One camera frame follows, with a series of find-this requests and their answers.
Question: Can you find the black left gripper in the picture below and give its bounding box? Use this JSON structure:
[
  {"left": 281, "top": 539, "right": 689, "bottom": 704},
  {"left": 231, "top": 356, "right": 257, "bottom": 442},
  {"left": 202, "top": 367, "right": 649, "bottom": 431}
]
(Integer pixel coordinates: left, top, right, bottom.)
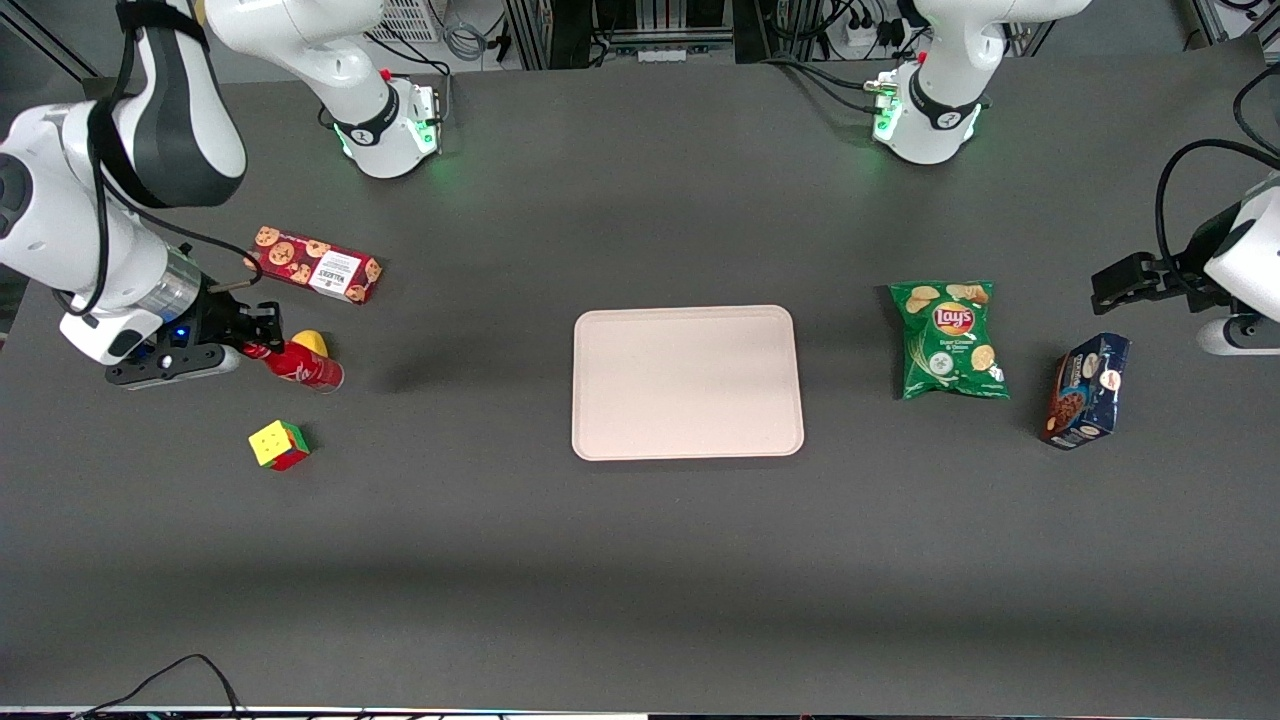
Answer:
[{"left": 1091, "top": 212, "right": 1246, "bottom": 317}]

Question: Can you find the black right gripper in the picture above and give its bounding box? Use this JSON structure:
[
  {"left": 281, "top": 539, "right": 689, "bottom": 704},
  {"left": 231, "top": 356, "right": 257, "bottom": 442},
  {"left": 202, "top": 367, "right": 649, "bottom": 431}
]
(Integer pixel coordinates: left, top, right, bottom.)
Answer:
[{"left": 183, "top": 285, "right": 286, "bottom": 355}]

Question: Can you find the red coke bottle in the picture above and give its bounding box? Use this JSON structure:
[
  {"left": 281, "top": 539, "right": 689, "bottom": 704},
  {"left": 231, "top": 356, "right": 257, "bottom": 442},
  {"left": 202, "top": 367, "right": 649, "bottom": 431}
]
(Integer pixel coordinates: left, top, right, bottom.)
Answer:
[{"left": 243, "top": 339, "right": 346, "bottom": 394}]

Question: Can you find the beige plastic tray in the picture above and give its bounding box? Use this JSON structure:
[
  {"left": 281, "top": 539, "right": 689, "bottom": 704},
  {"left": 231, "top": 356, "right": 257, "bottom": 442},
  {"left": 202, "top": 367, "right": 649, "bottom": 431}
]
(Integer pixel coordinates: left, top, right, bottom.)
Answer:
[{"left": 571, "top": 305, "right": 805, "bottom": 462}]

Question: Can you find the red cookie box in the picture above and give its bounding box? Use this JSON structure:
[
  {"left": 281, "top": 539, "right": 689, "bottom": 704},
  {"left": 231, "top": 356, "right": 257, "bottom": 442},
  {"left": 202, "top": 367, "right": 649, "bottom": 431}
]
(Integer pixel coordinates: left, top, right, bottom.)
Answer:
[{"left": 243, "top": 226, "right": 383, "bottom": 305}]

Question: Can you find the colourful puzzle cube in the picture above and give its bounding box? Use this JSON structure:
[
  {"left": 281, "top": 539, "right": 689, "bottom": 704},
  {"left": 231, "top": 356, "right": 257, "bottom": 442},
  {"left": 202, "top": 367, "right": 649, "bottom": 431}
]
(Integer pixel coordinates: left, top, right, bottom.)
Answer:
[{"left": 248, "top": 420, "right": 311, "bottom": 472}]

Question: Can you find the dark blue cookie box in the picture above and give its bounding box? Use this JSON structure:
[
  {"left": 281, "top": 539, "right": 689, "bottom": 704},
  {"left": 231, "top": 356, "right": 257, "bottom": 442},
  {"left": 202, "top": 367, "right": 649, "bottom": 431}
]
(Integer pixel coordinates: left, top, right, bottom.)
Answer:
[{"left": 1039, "top": 333, "right": 1132, "bottom": 451}]

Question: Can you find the green Lay's chips bag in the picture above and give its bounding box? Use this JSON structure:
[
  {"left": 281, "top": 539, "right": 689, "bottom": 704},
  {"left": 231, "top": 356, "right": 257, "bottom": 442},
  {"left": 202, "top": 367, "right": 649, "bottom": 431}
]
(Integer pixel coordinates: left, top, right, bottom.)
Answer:
[{"left": 889, "top": 281, "right": 1011, "bottom": 401}]

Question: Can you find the white perforated box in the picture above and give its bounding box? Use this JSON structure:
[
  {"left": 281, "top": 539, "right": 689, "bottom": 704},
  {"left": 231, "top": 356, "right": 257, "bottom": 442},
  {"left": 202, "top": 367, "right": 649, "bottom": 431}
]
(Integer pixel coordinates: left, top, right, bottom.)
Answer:
[{"left": 372, "top": 0, "right": 443, "bottom": 44}]

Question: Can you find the white power strip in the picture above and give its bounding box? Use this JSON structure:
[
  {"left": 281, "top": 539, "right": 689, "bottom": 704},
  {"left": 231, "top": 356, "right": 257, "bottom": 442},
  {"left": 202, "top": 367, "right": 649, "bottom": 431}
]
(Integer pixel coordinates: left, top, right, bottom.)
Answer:
[{"left": 846, "top": 18, "right": 909, "bottom": 53}]

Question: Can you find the aluminium equipment rack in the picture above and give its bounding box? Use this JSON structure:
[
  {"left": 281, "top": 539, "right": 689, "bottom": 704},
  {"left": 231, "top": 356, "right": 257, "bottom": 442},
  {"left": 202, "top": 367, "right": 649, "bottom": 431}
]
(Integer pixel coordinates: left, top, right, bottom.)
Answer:
[{"left": 503, "top": 0, "right": 1056, "bottom": 71}]

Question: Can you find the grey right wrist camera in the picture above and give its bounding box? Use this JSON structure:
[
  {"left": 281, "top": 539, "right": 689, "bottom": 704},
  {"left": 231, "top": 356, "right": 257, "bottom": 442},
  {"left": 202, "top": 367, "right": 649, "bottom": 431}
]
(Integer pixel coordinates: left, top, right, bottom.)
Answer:
[{"left": 105, "top": 338, "right": 242, "bottom": 391}]

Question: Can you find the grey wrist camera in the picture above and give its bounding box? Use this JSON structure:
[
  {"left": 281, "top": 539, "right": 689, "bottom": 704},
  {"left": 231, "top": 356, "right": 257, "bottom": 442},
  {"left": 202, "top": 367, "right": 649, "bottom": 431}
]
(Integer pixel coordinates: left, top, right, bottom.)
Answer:
[
  {"left": 105, "top": 338, "right": 242, "bottom": 391},
  {"left": 1197, "top": 314, "right": 1280, "bottom": 357}
]

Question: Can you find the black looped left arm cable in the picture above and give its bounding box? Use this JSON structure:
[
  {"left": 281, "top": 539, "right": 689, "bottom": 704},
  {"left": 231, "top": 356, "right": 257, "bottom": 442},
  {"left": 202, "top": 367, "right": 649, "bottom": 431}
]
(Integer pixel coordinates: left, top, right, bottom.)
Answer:
[{"left": 1155, "top": 138, "right": 1280, "bottom": 283}]

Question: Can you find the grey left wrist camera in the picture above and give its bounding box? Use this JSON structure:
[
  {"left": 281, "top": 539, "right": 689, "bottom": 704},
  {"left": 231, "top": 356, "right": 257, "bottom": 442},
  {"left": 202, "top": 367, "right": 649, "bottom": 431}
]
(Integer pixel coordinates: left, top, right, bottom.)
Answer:
[{"left": 1197, "top": 314, "right": 1280, "bottom": 357}]

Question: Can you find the black curved cable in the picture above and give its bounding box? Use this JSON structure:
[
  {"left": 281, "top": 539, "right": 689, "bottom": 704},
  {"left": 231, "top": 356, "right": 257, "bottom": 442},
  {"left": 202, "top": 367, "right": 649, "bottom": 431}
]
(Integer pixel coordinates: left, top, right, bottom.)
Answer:
[{"left": 1233, "top": 64, "right": 1280, "bottom": 159}]

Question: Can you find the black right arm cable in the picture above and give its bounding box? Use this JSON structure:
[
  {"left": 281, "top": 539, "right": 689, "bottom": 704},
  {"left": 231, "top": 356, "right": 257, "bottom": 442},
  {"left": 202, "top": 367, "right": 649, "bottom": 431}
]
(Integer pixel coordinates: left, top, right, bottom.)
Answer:
[{"left": 52, "top": 0, "right": 265, "bottom": 319}]

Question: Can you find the thin black table-edge cable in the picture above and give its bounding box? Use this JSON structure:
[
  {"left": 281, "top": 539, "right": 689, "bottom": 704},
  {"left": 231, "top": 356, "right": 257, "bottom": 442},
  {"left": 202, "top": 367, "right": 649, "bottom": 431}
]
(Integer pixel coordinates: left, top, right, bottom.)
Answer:
[{"left": 70, "top": 654, "right": 247, "bottom": 720}]

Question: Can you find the grey coiled cable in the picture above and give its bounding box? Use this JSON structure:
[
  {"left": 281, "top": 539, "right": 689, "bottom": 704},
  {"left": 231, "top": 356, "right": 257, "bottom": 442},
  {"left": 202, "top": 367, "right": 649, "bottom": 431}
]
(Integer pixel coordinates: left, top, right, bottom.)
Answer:
[{"left": 442, "top": 16, "right": 493, "bottom": 63}]

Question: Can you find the black base cable bundle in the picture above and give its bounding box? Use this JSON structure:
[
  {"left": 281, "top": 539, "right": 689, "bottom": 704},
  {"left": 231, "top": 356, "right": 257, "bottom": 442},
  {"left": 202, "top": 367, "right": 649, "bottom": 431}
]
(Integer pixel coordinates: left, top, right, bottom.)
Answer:
[{"left": 762, "top": 55, "right": 883, "bottom": 117}]

